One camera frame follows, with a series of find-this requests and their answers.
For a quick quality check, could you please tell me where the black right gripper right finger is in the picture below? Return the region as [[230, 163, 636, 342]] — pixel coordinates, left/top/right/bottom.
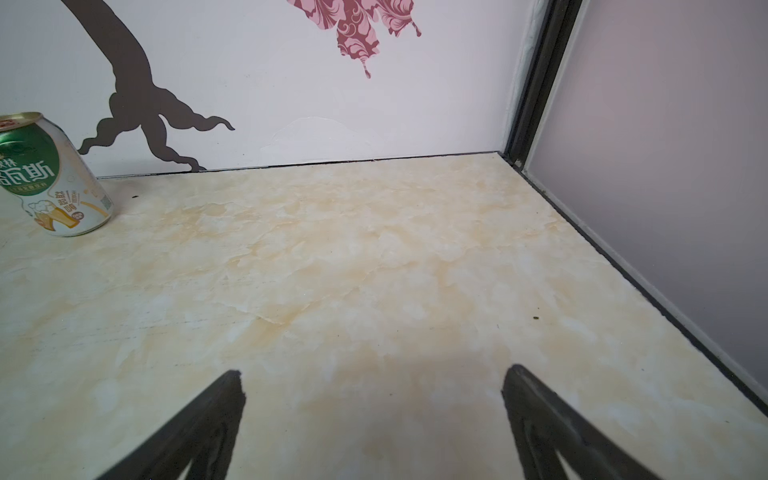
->
[[501, 364, 658, 479]]

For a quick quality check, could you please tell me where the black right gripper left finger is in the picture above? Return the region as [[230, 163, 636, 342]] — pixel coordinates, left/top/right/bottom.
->
[[100, 370, 246, 479]]

